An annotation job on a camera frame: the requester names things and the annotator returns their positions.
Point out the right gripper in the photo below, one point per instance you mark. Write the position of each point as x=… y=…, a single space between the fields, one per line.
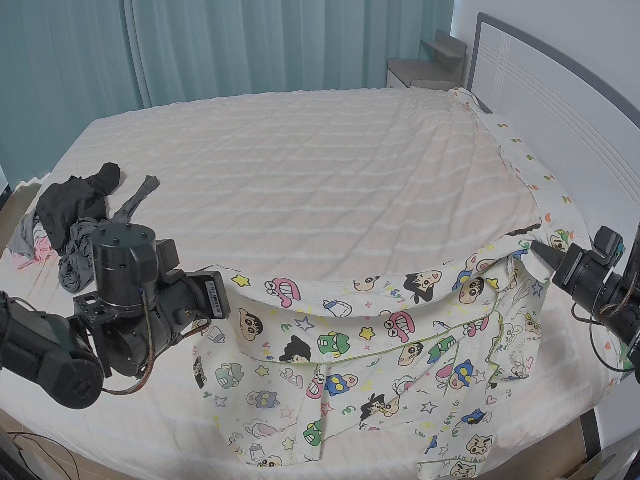
x=582 y=278

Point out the pink garment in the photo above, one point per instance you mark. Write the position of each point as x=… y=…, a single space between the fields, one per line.
x=45 y=249

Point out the white heart print pillow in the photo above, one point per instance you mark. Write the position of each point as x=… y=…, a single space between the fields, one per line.
x=550 y=193

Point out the light grey garment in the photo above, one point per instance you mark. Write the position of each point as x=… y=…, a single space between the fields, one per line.
x=25 y=238

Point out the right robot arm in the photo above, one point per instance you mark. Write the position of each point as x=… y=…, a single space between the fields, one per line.
x=625 y=308

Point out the bed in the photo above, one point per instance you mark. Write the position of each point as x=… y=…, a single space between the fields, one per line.
x=325 y=168

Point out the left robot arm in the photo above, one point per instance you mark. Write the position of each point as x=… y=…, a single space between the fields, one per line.
x=45 y=348

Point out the white printed pyjama top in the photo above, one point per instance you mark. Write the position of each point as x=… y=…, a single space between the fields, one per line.
x=350 y=368

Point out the blue-green curtain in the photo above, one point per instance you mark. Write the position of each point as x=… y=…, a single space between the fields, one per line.
x=60 y=68
x=300 y=28

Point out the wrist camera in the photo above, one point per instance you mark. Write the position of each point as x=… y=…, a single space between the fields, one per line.
x=607 y=243
x=167 y=255

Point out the light wooden small table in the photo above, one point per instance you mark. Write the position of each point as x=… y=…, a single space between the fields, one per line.
x=595 y=470

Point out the black garment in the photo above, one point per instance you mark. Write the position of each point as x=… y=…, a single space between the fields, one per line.
x=65 y=208

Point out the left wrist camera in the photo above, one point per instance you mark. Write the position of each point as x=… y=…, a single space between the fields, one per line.
x=167 y=255

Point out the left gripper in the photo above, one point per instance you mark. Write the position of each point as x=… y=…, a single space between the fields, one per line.
x=192 y=300

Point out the dark grey garment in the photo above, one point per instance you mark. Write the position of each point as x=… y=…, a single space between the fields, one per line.
x=72 y=263

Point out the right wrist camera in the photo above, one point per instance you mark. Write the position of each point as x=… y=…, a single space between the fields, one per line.
x=607 y=243

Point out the grey bedside table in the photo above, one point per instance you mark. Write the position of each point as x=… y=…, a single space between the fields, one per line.
x=415 y=73

